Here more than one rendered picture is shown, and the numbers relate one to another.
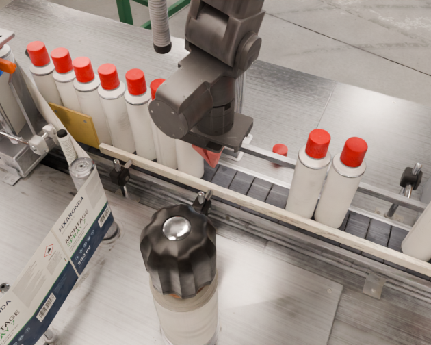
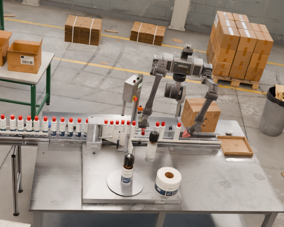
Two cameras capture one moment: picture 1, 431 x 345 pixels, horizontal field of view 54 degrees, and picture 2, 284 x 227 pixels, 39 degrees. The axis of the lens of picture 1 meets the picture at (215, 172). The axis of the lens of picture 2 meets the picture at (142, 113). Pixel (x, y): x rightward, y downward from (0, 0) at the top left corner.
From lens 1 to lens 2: 3.17 m
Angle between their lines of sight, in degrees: 32
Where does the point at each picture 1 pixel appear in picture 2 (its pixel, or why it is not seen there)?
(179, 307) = (154, 145)
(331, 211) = (161, 136)
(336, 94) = not seen: hidden behind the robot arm
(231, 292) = not seen: hidden behind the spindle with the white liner
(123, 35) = (85, 116)
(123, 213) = not seen: hidden behind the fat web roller
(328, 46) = (108, 107)
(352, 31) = (113, 99)
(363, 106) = (152, 120)
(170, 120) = (144, 122)
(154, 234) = (153, 133)
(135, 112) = (122, 127)
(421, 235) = (176, 135)
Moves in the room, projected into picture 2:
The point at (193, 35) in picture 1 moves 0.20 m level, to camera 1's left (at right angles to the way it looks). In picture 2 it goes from (145, 111) to (125, 115)
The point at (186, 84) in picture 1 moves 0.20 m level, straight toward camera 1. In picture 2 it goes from (146, 117) to (160, 129)
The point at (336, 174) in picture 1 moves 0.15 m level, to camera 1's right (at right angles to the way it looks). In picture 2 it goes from (161, 128) to (174, 124)
